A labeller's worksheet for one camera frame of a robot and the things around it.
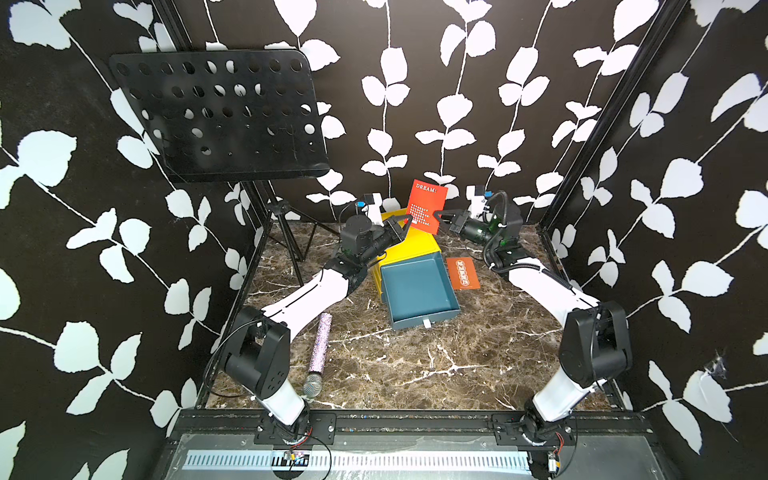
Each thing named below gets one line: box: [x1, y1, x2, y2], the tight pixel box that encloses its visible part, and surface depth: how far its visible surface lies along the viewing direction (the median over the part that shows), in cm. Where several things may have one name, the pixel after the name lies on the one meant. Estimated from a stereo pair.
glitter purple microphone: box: [303, 312, 333, 398], surface depth 85 cm
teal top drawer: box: [380, 252, 461, 331], surface depth 88 cm
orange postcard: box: [446, 257, 481, 290], surface depth 107 cm
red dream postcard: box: [404, 179, 449, 235], surface depth 81 cm
